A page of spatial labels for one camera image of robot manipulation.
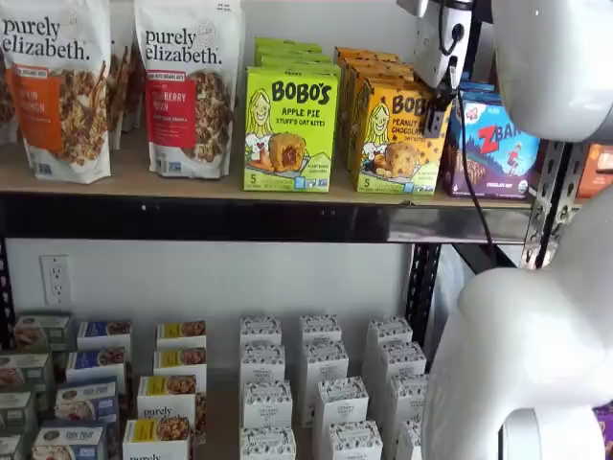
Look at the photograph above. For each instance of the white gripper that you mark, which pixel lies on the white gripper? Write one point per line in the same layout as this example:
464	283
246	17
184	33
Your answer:
438	48

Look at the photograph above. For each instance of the orange Bobo's oat bites box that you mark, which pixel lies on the orange Bobo's oat bites box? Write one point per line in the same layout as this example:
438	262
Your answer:
383	62
392	144
397	74
369	52

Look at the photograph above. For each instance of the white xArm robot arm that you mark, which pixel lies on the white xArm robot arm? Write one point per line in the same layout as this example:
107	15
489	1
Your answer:
551	72

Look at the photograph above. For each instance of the blue purple Zbar box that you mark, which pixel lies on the blue purple Zbar box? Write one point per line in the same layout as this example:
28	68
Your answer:
479	91
493	158

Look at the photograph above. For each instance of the green Bobo's apple pie box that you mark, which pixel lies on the green Bobo's apple pie box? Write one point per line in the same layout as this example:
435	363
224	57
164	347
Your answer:
297	53
301	63
292	134
287	43

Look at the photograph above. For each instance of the orange brown snack box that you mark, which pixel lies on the orange brown snack box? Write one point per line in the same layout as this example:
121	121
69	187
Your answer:
598	172

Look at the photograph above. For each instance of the black metal shelf beam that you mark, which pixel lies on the black metal shelf beam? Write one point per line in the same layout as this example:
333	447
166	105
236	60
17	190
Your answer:
239	220

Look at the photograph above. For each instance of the wooden shelf board with snacks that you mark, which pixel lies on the wooden shelf board with snacks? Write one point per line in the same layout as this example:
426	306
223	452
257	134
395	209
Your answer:
124	177

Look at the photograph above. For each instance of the yellow granola box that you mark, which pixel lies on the yellow granola box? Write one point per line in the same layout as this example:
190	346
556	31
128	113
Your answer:
166	397
180	361
157	438
181	333

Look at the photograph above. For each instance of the purple snack box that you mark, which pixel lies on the purple snack box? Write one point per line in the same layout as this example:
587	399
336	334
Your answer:
604	417

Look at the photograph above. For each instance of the blue granola box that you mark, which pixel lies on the blue granola box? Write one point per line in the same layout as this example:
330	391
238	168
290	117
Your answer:
86	401
69	441
104	334
96	364

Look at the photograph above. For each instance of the green granola box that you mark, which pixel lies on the green granola box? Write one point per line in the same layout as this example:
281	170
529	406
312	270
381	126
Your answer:
43	330
16	412
26	374
9	448

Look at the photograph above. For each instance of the black metal side brace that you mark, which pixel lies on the black metal side brace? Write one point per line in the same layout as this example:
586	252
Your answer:
471	251

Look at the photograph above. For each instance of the white floral print carton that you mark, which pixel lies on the white floral print carton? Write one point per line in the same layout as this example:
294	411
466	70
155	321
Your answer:
408	395
261	329
402	359
409	438
262	361
321	327
341	400
266	405
355	441
267	443
389	329
325	359

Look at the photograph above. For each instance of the red label granola bag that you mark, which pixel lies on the red label granola bag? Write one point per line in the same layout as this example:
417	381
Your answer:
191	57

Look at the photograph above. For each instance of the white purely elizabeth granola bag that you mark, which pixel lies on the white purely elizabeth granola bag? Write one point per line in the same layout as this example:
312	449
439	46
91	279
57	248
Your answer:
120	86
6	105

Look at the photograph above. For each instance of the white patterned boxes group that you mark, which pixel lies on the white patterned boxes group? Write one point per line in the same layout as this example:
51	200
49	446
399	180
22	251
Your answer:
218	421

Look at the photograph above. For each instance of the orange label granola bag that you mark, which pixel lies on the orange label granola bag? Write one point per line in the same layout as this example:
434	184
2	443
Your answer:
57	96

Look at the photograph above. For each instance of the black slotted upright post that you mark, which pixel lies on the black slotted upright post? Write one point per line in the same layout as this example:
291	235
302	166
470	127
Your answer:
424	287
574	182
546	191
5	287

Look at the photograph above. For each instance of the white wall outlet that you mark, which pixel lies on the white wall outlet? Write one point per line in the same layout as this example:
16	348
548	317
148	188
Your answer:
56	280

